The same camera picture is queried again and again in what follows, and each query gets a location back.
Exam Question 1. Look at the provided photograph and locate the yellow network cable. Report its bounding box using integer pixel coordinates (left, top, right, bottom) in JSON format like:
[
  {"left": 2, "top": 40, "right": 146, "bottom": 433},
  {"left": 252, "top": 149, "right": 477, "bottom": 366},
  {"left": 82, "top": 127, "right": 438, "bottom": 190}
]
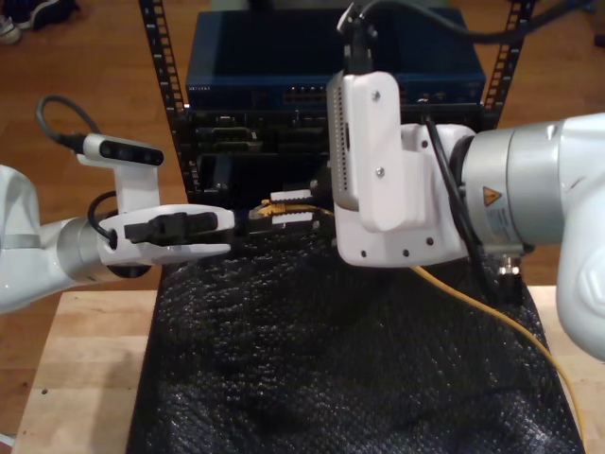
[{"left": 249, "top": 198, "right": 590, "bottom": 454}]

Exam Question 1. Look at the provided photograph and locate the black rack drawer tray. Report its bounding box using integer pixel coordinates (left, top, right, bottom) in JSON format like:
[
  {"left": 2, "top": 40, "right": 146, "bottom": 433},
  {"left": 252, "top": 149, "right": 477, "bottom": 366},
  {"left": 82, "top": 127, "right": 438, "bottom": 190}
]
[{"left": 188, "top": 151, "right": 335, "bottom": 212}]

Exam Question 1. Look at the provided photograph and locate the black server chassis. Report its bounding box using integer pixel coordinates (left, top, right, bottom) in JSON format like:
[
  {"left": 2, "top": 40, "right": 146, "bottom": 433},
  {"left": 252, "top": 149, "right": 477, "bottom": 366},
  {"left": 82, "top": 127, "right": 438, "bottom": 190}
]
[{"left": 187, "top": 106, "right": 483, "bottom": 155}]

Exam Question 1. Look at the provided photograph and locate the black bubble mat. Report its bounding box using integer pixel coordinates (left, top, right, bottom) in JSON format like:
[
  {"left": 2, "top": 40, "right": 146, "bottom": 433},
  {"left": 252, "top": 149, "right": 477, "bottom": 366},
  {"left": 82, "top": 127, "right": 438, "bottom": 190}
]
[{"left": 127, "top": 226, "right": 585, "bottom": 454}]

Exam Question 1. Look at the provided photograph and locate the dark sneaker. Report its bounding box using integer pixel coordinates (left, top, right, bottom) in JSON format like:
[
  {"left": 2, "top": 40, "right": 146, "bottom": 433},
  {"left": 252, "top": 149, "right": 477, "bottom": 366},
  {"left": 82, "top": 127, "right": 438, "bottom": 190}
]
[{"left": 11, "top": 0, "right": 79, "bottom": 29}]

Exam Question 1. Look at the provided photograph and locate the white sneaker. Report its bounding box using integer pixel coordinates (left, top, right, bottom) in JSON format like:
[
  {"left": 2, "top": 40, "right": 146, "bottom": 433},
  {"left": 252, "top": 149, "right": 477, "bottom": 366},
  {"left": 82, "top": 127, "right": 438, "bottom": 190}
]
[{"left": 0, "top": 16, "right": 23, "bottom": 46}]

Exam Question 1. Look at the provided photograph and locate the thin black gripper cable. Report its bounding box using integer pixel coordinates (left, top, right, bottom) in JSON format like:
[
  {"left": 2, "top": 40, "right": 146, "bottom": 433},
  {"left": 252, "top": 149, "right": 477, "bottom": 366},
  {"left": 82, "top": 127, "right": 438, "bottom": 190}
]
[
  {"left": 87, "top": 191, "right": 119, "bottom": 251},
  {"left": 422, "top": 115, "right": 524, "bottom": 306}
]

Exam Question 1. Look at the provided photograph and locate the blue network switch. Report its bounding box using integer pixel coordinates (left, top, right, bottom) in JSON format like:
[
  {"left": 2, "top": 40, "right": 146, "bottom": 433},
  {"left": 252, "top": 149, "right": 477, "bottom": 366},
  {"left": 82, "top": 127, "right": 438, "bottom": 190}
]
[{"left": 184, "top": 9, "right": 487, "bottom": 111}]

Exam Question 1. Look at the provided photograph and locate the black metal rack frame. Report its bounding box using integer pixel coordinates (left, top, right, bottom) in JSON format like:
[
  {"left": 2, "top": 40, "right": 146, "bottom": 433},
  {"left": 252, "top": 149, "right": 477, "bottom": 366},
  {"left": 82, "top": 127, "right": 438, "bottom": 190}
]
[{"left": 138, "top": 0, "right": 538, "bottom": 212}]

